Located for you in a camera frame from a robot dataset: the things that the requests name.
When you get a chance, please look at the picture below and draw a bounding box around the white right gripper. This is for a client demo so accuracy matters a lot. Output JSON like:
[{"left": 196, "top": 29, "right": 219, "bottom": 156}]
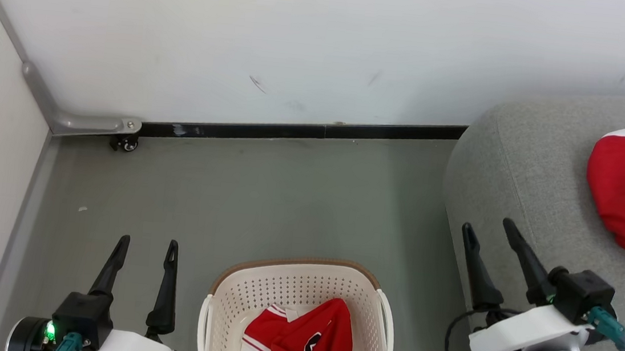
[{"left": 449, "top": 213, "right": 600, "bottom": 351}]

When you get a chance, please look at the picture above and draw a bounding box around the red jersey with black lettering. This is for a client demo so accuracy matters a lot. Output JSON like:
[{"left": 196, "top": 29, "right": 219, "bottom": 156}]
[{"left": 238, "top": 289, "right": 373, "bottom": 351}]

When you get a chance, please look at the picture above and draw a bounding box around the small black caster wheel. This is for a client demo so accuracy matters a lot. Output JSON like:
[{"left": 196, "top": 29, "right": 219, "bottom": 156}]
[{"left": 108, "top": 133, "right": 140, "bottom": 154}]

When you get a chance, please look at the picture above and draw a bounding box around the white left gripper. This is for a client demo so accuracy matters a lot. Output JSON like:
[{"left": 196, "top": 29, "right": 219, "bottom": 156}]
[{"left": 79, "top": 231, "right": 193, "bottom": 351}]

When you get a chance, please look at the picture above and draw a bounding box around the black baseboard strip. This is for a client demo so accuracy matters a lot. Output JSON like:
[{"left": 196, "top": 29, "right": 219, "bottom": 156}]
[{"left": 139, "top": 94, "right": 469, "bottom": 168}]

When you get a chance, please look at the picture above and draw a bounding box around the cream perforated laundry basket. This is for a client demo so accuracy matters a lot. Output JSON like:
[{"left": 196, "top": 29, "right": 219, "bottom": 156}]
[{"left": 195, "top": 247, "right": 402, "bottom": 351}]

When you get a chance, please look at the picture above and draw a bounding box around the grey fabric sofa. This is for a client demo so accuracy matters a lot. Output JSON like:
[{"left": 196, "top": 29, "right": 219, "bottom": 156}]
[{"left": 426, "top": 77, "right": 625, "bottom": 351}]

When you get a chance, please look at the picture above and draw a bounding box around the grey floor trim strip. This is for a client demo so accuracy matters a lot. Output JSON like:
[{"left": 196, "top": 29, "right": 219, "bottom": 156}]
[{"left": 0, "top": 128, "right": 62, "bottom": 351}]

